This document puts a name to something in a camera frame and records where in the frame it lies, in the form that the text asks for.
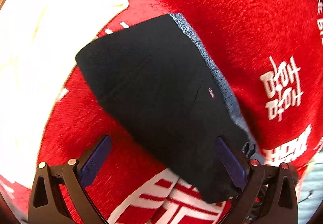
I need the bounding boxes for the red wedding bedspread white characters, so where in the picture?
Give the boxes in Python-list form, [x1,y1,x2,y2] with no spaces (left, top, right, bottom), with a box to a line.
[1,0,322,223]

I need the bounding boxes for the cream folded garment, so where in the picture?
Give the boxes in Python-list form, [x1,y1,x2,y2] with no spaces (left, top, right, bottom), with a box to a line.
[1,0,129,188]

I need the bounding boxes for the black pants blue patterned trim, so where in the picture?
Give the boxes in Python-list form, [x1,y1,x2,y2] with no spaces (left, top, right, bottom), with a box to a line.
[76,14,258,203]

